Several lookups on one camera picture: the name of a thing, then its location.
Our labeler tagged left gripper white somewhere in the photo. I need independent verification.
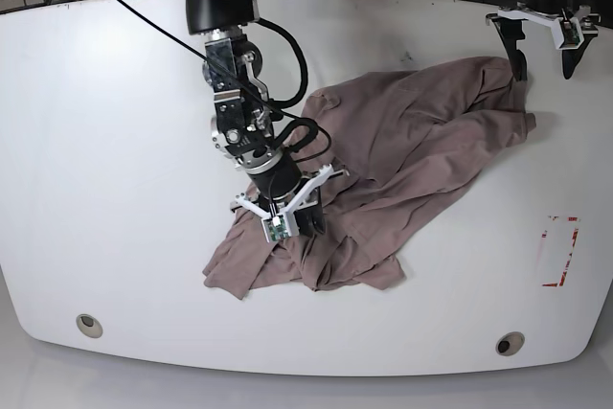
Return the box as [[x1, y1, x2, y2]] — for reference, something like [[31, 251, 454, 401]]
[[486, 0, 599, 81]]

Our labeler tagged right wrist green camera board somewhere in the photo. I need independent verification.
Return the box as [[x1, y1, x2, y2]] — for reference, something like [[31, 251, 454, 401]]
[[261, 216, 292, 243]]

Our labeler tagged right grey table grommet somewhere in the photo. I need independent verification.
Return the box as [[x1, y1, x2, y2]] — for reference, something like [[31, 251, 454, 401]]
[[495, 331, 525, 357]]

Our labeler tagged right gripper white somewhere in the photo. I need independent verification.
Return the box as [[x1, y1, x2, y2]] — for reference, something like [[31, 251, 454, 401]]
[[233, 155, 350, 238]]

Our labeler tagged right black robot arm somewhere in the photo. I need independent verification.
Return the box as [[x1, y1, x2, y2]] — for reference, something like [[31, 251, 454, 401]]
[[185, 0, 339, 242]]

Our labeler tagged left grey table grommet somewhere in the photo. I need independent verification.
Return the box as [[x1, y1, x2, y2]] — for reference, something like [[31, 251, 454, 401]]
[[76, 314, 103, 339]]

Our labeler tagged wrist green camera board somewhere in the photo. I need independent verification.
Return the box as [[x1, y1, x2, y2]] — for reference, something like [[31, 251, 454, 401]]
[[261, 216, 292, 243], [563, 20, 581, 48]]

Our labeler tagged mauve T-shirt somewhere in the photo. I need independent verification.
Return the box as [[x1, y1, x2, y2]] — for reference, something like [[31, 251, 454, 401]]
[[203, 57, 536, 298]]

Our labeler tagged left wrist green camera board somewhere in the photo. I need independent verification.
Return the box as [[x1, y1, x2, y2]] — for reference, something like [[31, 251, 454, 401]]
[[563, 20, 581, 48]]

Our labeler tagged red tape rectangle marking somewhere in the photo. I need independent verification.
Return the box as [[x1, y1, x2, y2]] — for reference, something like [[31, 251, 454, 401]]
[[536, 216, 580, 287]]

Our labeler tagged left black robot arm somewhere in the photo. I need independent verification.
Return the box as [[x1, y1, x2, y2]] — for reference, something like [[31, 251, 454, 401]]
[[486, 0, 601, 81]]

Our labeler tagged grey table grommet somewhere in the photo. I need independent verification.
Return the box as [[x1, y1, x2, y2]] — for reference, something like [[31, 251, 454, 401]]
[[495, 331, 525, 357], [76, 314, 103, 339]]

